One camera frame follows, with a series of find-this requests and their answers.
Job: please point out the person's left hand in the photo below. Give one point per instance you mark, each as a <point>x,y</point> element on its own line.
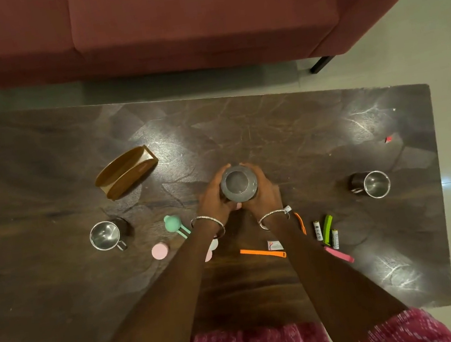
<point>212,199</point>

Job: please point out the small white packet red label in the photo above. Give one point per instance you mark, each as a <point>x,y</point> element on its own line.
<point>275,245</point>

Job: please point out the pink plastic clip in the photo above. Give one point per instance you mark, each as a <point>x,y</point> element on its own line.
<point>339,254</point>

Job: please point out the pink round lid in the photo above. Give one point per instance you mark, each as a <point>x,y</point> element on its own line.
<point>160,250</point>

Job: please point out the person's right forearm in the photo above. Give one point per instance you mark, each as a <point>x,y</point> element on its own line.
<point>330,280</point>

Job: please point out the person's left thumb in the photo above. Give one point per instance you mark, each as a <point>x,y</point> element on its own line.
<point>234,207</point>

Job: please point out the long orange plastic clip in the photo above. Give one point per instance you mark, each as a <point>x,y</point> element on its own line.
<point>262,253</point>

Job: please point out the steel mug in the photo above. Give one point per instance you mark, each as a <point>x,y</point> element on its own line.
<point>107,236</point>
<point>372,184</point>

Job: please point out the small orange plastic clip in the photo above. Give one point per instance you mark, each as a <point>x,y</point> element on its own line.
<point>300,223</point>

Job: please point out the maroon sofa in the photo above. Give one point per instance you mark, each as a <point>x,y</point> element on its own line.
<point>185,14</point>

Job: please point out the silver bangle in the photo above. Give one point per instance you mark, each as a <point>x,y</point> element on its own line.
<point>272,216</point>
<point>208,222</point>

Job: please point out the person's right hand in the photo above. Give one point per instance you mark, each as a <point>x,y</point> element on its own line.
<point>264,193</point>

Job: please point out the mint green plastic spoon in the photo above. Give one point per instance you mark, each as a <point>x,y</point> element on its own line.
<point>173,225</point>

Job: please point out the person's left forearm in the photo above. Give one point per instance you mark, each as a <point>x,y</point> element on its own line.
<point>166,308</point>

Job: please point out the white battery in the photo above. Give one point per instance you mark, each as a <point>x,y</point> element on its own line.
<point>317,231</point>
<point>335,239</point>

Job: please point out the grey round pot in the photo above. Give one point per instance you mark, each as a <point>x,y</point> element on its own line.
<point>239,183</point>

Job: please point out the pink and white round piece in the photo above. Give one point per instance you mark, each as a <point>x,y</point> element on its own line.
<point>211,250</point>

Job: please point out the small white tag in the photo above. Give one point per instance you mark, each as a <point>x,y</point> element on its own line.
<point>287,209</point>

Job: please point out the brown wooden napkin holder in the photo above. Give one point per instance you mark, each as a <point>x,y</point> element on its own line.
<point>126,172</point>

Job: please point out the person's right fingers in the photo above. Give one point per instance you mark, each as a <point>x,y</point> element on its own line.
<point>255,169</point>

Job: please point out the green plastic clip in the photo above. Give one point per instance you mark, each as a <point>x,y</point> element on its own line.
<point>327,230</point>

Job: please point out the small red scrap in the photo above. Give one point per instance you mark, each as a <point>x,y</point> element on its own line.
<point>388,139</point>

